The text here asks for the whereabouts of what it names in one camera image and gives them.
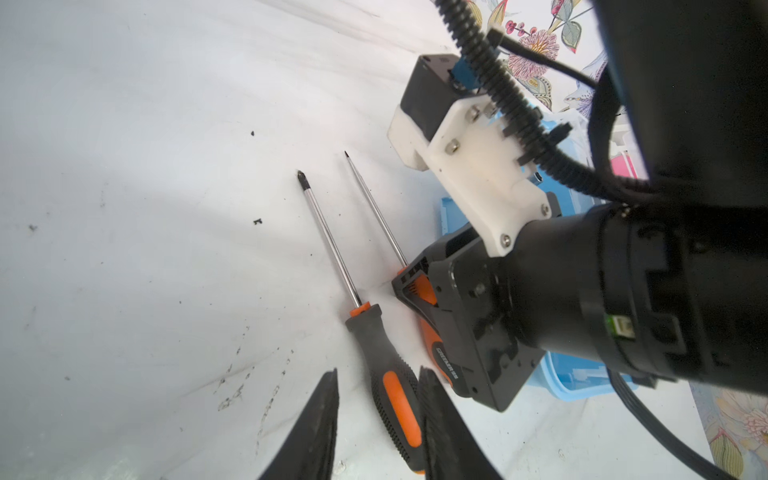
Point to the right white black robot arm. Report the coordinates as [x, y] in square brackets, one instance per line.
[651, 260]

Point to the blue plastic tool box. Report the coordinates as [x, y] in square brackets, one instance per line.
[567, 378]

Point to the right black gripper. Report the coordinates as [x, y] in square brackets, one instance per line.
[474, 318]

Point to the black orange screwdriver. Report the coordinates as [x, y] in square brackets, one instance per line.
[393, 384]

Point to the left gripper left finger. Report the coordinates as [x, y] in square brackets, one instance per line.
[309, 449]

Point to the orange handled screwdriver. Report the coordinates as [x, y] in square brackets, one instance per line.
[416, 289]

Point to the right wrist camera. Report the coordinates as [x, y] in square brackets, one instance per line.
[440, 127]

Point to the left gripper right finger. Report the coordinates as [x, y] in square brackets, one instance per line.
[451, 451]

